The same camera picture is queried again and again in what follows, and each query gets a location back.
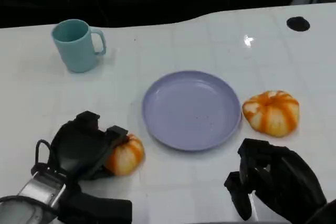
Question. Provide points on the black round table grommet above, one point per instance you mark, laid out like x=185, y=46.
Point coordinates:
x=298, y=23

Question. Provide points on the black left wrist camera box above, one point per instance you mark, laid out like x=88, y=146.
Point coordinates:
x=94, y=209

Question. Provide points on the orange and white bread roll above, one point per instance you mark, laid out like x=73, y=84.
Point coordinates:
x=126, y=155
x=271, y=113

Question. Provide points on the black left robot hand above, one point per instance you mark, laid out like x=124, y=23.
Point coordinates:
x=76, y=150

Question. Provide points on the lilac plate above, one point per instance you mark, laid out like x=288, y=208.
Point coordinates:
x=191, y=111

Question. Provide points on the pale green mug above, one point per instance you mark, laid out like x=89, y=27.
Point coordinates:
x=76, y=51

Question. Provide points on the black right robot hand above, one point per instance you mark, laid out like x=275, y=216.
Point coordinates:
x=286, y=182

